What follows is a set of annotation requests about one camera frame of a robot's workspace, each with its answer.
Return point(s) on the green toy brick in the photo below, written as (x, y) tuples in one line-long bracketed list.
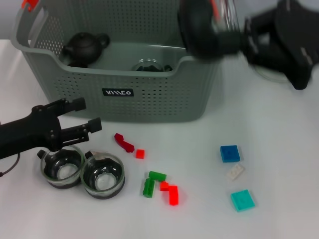
[(148, 189), (158, 176)]

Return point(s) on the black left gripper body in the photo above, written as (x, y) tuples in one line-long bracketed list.
[(27, 134)]

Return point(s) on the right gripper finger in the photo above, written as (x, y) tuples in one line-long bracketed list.
[(266, 56), (261, 23)]

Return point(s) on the long red toy brick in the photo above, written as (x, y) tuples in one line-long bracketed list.
[(174, 196)]

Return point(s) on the dark red bent brick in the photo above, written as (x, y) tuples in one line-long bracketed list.
[(122, 142)]

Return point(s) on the blue square toy plate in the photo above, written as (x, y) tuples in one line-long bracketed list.
[(230, 153)]

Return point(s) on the grey perforated storage basket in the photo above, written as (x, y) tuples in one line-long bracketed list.
[(149, 99)]

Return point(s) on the orange basket latch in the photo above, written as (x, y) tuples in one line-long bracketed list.
[(29, 3)]

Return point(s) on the white toy brick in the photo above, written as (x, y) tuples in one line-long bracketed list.
[(235, 172)]

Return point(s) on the teal square toy plate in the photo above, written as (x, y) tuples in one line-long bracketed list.
[(243, 200)]

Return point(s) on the glass teacup black base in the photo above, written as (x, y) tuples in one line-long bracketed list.
[(103, 184), (147, 66), (62, 174), (199, 32)]

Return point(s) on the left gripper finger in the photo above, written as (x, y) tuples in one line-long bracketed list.
[(94, 125), (77, 104)]

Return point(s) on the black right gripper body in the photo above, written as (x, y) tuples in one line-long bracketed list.
[(299, 32)]

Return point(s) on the black clay teapot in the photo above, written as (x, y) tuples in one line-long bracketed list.
[(84, 47)]

